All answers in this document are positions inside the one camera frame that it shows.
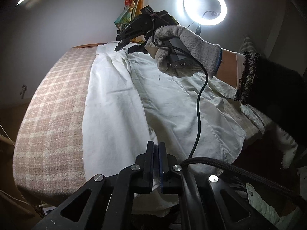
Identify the striped green white pillow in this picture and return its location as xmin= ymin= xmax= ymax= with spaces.
xmin=239 ymin=35 xmax=257 ymax=53

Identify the white ring light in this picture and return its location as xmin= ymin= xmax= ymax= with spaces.
xmin=183 ymin=0 xmax=227 ymax=26

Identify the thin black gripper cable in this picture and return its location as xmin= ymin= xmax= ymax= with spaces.
xmin=151 ymin=13 xmax=210 ymax=160

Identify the right forearm black sleeve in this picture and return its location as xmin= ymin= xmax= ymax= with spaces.
xmin=213 ymin=48 xmax=307 ymax=135

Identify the grey knit gloved right hand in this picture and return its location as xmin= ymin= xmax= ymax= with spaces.
xmin=145 ymin=25 xmax=222 ymax=78

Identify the metal door handle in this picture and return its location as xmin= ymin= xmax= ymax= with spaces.
xmin=19 ymin=85 xmax=28 ymax=99

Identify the pink plaid bed blanket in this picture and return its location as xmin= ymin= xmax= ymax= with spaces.
xmin=12 ymin=46 xmax=96 ymax=205

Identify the pale green quilted cloth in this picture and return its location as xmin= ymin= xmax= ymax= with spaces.
xmin=246 ymin=183 xmax=300 ymax=229

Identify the colourful orange scarf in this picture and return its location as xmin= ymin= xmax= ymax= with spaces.
xmin=113 ymin=0 xmax=146 ymax=43

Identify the white small shorts garment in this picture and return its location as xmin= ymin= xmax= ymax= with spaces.
xmin=82 ymin=42 xmax=246 ymax=179

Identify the black braided cable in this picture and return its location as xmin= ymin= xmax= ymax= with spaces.
xmin=180 ymin=157 xmax=292 ymax=192

